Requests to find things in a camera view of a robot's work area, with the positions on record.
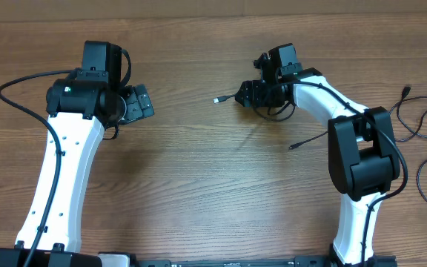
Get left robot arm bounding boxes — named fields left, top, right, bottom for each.
left=0, top=41, right=154, bottom=266

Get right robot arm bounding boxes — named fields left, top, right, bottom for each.
left=234, top=44, right=400, bottom=266

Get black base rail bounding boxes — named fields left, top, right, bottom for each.
left=98, top=251, right=398, bottom=267

